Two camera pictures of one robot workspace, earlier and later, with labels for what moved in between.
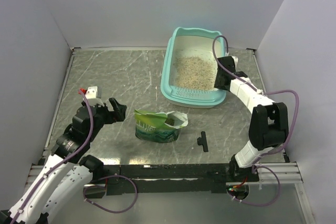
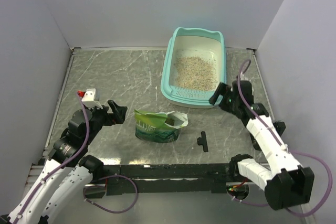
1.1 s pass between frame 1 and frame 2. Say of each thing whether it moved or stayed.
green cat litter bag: stayed
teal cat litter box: stayed
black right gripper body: moved
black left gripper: stayed
